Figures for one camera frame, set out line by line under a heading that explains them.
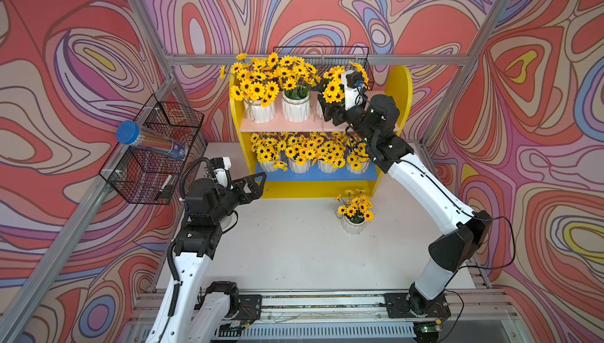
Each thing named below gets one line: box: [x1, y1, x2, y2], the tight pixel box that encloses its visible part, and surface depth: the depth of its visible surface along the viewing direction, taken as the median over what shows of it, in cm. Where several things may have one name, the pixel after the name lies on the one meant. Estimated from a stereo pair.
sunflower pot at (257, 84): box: [219, 51, 281, 125], surface depth 62 cm
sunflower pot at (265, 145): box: [249, 132, 279, 173], surface depth 82 cm
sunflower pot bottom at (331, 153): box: [316, 132, 347, 174], surface depth 82 cm
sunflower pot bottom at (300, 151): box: [284, 135, 317, 174], surface depth 82 cm
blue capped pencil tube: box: [116, 120, 188, 160], surface depth 68 cm
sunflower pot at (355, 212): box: [335, 188, 375, 235], surface depth 84 cm
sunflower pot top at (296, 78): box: [273, 55, 319, 123], surface depth 66 cm
